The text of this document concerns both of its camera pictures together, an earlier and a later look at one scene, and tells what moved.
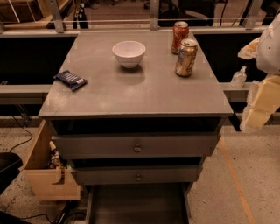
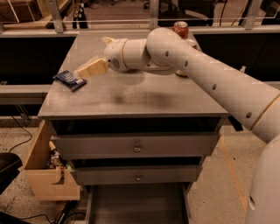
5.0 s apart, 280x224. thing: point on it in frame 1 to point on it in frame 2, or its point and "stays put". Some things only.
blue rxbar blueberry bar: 73,81 stays put
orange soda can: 180,32 stays put
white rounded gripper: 269,49 to 114,54
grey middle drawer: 137,175 stays put
